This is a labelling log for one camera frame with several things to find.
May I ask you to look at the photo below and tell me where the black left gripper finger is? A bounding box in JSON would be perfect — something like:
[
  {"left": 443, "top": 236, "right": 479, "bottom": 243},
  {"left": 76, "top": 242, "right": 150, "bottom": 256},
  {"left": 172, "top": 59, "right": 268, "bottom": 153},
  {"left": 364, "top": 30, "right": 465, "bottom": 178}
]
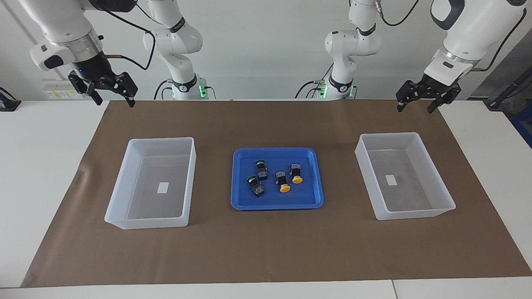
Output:
[
  {"left": 427, "top": 86, "right": 461, "bottom": 114},
  {"left": 396, "top": 81, "right": 420, "bottom": 113}
]

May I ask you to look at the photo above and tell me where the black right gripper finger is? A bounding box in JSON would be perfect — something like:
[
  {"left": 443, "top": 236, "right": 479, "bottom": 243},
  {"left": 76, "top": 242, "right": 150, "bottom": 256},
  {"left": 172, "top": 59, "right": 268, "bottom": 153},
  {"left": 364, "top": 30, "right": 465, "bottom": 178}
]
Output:
[
  {"left": 112, "top": 72, "right": 139, "bottom": 108},
  {"left": 68, "top": 71, "right": 103, "bottom": 106}
]

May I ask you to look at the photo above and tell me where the green push button switch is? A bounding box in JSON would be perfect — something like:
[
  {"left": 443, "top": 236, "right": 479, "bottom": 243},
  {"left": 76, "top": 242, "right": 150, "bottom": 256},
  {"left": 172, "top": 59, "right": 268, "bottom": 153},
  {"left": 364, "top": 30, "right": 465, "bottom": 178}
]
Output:
[
  {"left": 246, "top": 175, "right": 266, "bottom": 198},
  {"left": 254, "top": 159, "right": 269, "bottom": 181}
]

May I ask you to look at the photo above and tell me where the black stand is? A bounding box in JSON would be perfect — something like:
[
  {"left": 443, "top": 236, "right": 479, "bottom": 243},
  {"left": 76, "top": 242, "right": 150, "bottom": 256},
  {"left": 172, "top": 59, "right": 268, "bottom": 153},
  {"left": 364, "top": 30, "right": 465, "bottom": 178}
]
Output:
[{"left": 484, "top": 69, "right": 532, "bottom": 109}]

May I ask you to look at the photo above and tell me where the black clamp base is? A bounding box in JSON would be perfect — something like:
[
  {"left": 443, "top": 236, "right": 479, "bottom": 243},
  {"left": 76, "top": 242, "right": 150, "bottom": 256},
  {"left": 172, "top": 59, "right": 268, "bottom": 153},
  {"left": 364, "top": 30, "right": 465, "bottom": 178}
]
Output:
[{"left": 0, "top": 86, "right": 21, "bottom": 112}]

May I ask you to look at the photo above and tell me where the blue crate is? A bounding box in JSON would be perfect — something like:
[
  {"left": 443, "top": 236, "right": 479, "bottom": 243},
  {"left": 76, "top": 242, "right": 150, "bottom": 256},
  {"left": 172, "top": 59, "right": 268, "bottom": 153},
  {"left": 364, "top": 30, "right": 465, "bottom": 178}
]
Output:
[{"left": 510, "top": 110, "right": 532, "bottom": 148}]

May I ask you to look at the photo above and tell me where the translucent white plastic box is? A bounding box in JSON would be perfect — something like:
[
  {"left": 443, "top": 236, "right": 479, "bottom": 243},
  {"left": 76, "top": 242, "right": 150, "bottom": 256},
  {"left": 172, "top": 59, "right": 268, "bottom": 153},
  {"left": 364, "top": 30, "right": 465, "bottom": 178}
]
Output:
[
  {"left": 104, "top": 137, "right": 197, "bottom": 230},
  {"left": 355, "top": 132, "right": 456, "bottom": 221}
]

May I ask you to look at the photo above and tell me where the blue plastic tray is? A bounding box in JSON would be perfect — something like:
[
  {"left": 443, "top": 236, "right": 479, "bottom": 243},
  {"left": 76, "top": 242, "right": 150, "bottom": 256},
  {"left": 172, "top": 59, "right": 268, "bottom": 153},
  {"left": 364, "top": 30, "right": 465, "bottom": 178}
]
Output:
[{"left": 231, "top": 147, "right": 324, "bottom": 211}]

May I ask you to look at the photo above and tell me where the brown paper mat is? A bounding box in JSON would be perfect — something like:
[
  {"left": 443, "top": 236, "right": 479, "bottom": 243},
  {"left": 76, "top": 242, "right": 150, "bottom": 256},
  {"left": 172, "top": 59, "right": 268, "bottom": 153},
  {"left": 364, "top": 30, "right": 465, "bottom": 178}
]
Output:
[{"left": 21, "top": 99, "right": 532, "bottom": 288}]

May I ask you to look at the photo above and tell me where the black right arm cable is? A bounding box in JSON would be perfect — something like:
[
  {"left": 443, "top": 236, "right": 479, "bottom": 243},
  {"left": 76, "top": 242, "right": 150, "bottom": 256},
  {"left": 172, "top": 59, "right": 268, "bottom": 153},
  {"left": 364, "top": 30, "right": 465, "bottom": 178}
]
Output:
[{"left": 94, "top": 4, "right": 156, "bottom": 71}]

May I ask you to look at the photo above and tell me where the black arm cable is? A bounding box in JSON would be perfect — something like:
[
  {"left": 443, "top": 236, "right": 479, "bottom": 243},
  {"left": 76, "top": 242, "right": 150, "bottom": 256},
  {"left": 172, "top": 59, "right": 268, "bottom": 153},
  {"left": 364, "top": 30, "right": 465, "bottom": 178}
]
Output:
[
  {"left": 376, "top": 0, "right": 527, "bottom": 72},
  {"left": 94, "top": 4, "right": 156, "bottom": 71}
]

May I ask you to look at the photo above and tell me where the white wall power strip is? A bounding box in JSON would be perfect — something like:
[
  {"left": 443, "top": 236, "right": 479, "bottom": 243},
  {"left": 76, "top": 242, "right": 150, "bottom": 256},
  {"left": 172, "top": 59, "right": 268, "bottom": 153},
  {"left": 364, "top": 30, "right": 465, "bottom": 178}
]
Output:
[{"left": 44, "top": 80, "right": 86, "bottom": 101}]

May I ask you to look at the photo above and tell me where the black base cable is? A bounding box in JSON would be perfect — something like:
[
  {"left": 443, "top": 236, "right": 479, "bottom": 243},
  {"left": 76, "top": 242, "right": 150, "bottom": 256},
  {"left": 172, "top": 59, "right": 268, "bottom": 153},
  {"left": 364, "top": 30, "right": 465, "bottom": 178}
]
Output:
[
  {"left": 295, "top": 80, "right": 330, "bottom": 99},
  {"left": 153, "top": 80, "right": 173, "bottom": 100}
]

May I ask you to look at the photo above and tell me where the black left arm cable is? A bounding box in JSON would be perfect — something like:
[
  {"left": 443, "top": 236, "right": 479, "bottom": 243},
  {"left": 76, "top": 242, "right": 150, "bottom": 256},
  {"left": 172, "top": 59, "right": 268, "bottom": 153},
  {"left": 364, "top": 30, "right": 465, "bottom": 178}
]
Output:
[{"left": 376, "top": 0, "right": 527, "bottom": 72}]

